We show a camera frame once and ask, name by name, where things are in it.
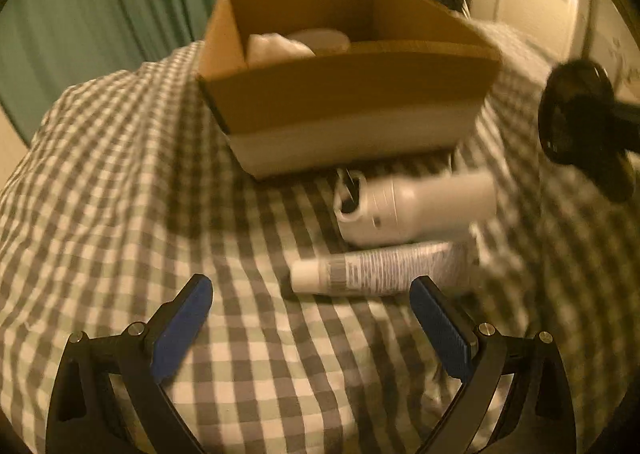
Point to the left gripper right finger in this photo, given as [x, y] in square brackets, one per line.
[537, 415]

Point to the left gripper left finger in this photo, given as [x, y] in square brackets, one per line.
[84, 416]

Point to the white hair dryer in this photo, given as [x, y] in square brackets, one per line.
[399, 209]

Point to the white cream tube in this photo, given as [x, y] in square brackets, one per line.
[387, 271]

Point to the grey white sock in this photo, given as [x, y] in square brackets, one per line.
[272, 48]

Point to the grey checkered bed quilt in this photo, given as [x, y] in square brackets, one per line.
[129, 189]

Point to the brown cardboard box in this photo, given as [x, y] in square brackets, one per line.
[412, 81]

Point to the white tape roll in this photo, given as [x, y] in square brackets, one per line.
[322, 41]

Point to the large green curtain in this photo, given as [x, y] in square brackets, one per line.
[49, 45]

